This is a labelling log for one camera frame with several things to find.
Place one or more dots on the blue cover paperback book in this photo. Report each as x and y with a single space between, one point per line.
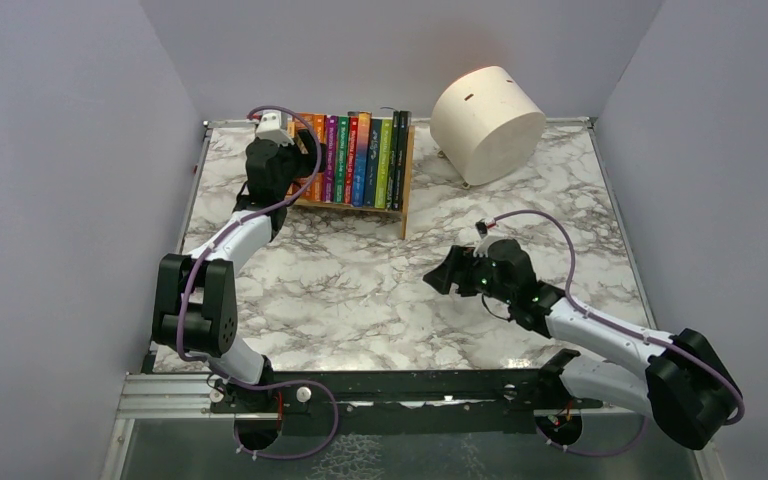
360 160

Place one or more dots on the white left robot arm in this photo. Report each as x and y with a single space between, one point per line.
195 307

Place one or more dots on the cream cylindrical lamp shade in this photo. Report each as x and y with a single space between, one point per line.
486 125

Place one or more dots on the wooden dowel rack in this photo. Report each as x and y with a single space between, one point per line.
313 196

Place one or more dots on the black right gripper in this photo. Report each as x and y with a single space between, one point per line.
466 273

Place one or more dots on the green cartoon paperback book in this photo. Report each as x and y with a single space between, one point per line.
341 158

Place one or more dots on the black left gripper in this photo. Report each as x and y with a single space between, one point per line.
306 154

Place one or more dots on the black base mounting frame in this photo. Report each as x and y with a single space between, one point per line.
313 404

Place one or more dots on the red spine paperback book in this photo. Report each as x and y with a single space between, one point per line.
350 159

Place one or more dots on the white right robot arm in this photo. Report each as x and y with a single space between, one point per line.
676 380

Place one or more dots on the purple spine paperback book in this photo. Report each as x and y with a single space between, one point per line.
332 122

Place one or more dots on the dark green hardcover book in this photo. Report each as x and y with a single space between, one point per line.
399 182

